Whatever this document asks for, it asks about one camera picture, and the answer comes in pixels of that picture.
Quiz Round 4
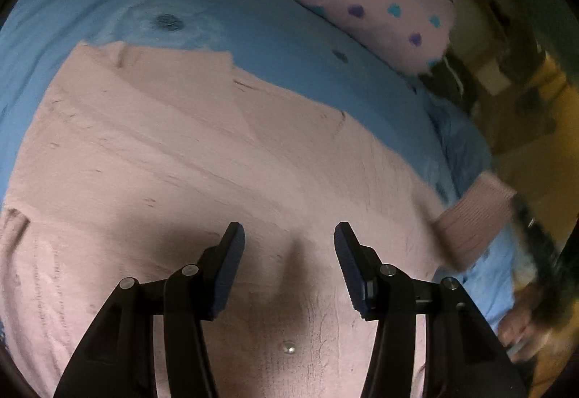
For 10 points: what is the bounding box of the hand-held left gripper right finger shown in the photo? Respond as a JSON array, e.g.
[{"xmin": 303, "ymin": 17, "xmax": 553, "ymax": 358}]
[{"xmin": 334, "ymin": 222, "xmax": 528, "ymax": 398}]

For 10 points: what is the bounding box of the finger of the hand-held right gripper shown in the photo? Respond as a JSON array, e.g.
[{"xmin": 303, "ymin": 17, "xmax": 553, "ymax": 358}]
[{"xmin": 512, "ymin": 193, "xmax": 556, "ymax": 256}]

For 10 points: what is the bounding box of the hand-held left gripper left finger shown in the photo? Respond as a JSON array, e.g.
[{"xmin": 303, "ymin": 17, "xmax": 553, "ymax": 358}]
[{"xmin": 54, "ymin": 222, "xmax": 246, "ymax": 398}]

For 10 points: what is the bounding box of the pink knitted sweater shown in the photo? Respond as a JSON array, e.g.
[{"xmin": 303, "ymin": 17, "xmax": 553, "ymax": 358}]
[{"xmin": 0, "ymin": 40, "xmax": 519, "ymax": 398}]

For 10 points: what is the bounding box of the person's right hand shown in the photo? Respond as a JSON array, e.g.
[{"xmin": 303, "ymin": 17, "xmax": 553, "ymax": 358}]
[{"xmin": 496, "ymin": 287, "xmax": 559, "ymax": 363}]

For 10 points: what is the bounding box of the dark chair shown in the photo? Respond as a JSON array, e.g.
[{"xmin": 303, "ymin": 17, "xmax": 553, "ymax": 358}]
[{"xmin": 487, "ymin": 0, "xmax": 559, "ymax": 129}]

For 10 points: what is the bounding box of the dark cloth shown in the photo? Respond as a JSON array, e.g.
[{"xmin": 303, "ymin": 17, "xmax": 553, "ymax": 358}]
[{"xmin": 423, "ymin": 55, "xmax": 481, "ymax": 114}]

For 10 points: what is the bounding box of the blue dandelion print bed sheet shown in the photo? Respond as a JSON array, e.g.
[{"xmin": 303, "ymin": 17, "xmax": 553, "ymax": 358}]
[{"xmin": 0, "ymin": 0, "xmax": 521, "ymax": 398}]

